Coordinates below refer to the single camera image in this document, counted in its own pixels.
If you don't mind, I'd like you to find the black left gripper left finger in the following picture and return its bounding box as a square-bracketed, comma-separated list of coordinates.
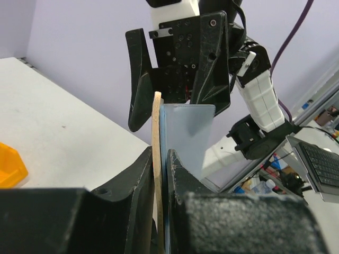
[1, 147, 154, 253]

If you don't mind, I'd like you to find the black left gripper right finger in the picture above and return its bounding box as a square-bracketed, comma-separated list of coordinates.
[167, 149, 328, 253]

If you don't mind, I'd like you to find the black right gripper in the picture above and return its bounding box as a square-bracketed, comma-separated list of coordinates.
[126, 10, 247, 132]

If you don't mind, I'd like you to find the beige leather card holder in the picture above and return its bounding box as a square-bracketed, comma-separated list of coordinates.
[151, 92, 165, 253]

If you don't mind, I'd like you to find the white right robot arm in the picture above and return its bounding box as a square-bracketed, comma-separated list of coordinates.
[126, 8, 293, 178]

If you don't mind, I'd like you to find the yellow plastic bin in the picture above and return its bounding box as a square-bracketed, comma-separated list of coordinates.
[0, 143, 28, 189]

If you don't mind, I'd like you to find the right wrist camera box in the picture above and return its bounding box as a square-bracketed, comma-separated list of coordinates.
[147, 0, 200, 29]

